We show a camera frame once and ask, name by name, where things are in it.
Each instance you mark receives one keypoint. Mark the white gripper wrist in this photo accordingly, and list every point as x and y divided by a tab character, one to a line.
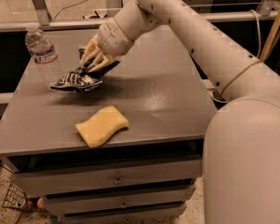
112	38

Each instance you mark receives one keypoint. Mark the blue chip bag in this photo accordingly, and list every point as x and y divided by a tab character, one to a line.
80	80

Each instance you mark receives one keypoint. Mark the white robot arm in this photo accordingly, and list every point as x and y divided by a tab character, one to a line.
241	151

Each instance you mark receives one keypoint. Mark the clear plastic water bottle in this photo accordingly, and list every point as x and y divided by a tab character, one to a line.
44	55

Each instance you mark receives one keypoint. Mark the yellow sponge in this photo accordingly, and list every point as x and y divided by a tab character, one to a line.
101	126

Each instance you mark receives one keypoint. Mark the top grey drawer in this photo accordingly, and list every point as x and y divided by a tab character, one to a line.
94	177

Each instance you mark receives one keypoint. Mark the grey drawer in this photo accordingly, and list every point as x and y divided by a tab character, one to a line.
128	215
119	200
94	177

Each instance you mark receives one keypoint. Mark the middle grey drawer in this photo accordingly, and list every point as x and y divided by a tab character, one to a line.
119	200

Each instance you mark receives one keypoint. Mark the bottom grey drawer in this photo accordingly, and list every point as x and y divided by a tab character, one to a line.
128	215

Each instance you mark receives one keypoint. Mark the metal railing frame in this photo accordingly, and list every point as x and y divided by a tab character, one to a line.
16	14

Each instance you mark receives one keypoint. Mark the wire mesh basket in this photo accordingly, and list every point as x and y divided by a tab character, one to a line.
15	198

